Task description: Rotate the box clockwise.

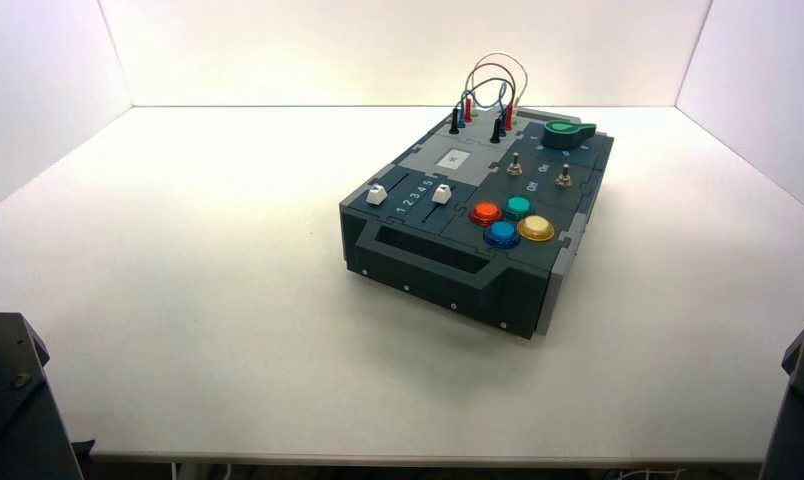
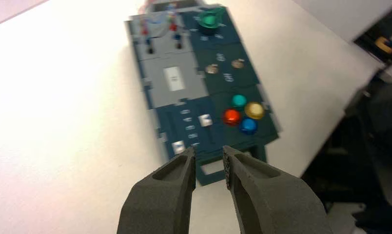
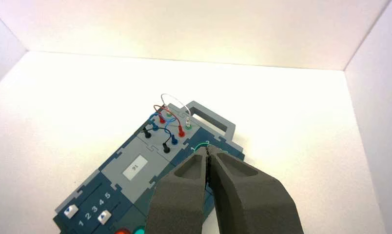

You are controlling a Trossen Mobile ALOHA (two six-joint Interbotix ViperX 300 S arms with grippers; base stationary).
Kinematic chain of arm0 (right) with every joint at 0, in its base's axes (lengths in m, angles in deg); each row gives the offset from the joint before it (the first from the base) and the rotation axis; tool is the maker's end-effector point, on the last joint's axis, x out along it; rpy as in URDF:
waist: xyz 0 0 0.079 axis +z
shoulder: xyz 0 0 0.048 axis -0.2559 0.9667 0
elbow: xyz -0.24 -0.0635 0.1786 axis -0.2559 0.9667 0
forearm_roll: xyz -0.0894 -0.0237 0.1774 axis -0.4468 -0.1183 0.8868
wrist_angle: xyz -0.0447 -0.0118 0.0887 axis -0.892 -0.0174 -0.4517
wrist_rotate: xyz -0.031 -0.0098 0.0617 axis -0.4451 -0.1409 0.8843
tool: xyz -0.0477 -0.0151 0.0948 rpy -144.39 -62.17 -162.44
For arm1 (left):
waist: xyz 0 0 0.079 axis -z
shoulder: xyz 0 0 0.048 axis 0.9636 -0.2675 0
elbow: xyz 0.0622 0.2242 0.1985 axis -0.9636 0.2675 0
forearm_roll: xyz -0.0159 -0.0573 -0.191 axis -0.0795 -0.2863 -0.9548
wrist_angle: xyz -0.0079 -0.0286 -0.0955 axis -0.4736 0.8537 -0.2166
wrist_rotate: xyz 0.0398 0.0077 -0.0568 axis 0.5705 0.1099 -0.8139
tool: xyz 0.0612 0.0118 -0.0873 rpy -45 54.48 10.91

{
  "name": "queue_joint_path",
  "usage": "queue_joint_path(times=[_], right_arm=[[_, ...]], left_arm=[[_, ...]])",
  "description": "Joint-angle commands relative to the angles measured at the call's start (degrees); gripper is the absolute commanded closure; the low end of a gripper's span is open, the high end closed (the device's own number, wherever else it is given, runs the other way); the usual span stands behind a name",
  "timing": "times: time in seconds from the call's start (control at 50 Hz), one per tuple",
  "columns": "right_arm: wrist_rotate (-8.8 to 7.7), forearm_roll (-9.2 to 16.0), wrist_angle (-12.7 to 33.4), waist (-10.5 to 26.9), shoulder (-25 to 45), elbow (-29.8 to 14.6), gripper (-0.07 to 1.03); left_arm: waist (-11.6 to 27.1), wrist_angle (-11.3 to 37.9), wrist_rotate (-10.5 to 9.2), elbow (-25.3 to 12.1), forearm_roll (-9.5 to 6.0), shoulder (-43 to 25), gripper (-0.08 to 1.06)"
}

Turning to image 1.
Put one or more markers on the white slider knob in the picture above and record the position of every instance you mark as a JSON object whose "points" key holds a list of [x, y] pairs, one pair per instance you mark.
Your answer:
{"points": [[375, 196], [442, 195]]}

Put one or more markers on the red push button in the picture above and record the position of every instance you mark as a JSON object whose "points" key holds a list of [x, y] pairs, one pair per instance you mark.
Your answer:
{"points": [[486, 213]]}

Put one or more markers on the blue push button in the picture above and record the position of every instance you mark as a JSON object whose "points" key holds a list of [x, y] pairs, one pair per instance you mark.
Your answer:
{"points": [[502, 234]]}

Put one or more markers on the teal push button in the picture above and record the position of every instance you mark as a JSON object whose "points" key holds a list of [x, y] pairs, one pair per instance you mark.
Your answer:
{"points": [[518, 207]]}

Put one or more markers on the yellow push button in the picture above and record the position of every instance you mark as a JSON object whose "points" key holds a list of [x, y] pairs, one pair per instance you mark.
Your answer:
{"points": [[536, 228]]}

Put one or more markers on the green rotary knob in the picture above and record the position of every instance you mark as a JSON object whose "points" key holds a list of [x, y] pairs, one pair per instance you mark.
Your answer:
{"points": [[564, 134]]}

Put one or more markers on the metal toggle switch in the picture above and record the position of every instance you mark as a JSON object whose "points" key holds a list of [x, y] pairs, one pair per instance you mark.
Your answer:
{"points": [[563, 179], [514, 166]]}

